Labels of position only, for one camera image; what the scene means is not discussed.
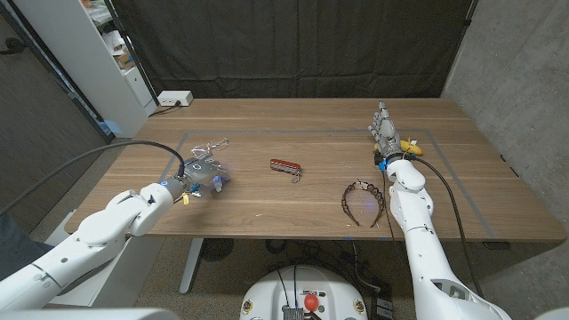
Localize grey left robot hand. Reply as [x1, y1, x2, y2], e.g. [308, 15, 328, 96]
[176, 152, 231, 197]

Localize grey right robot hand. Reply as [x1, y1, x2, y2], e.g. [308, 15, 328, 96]
[367, 100, 404, 159]

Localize yellow toy banana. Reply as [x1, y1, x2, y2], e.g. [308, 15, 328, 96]
[373, 139, 425, 157]

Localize brown wavy hair band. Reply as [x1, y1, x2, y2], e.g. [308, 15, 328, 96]
[341, 179, 387, 228]

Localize red swiss knife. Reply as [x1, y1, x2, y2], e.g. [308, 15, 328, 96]
[268, 158, 303, 184]

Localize white power strip box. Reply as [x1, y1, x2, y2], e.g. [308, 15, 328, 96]
[156, 90, 195, 108]

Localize black round floor fan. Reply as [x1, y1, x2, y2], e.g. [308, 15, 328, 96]
[199, 238, 236, 262]

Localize white table leg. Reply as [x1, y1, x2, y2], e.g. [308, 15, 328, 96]
[179, 237, 205, 295]

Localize black cloth backdrop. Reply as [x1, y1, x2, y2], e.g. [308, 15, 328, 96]
[109, 0, 479, 100]

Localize small cardboard box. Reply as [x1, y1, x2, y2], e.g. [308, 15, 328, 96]
[112, 50, 136, 70]

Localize white shelf cabinet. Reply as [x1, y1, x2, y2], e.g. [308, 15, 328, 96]
[12, 0, 158, 140]

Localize white robot torso base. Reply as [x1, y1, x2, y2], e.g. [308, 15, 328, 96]
[239, 264, 370, 320]

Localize black floor power strip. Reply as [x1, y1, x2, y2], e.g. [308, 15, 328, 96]
[370, 284, 396, 320]

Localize person leg in jeans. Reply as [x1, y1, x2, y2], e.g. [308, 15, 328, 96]
[0, 212, 45, 282]

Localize clear frame glasses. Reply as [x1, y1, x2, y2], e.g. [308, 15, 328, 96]
[190, 137, 230, 159]

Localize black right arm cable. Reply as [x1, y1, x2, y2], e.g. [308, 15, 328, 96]
[411, 155, 485, 298]

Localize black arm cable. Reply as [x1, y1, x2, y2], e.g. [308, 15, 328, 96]
[411, 155, 485, 298]
[0, 140, 187, 218]

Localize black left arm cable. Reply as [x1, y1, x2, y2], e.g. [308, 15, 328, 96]
[0, 140, 187, 218]

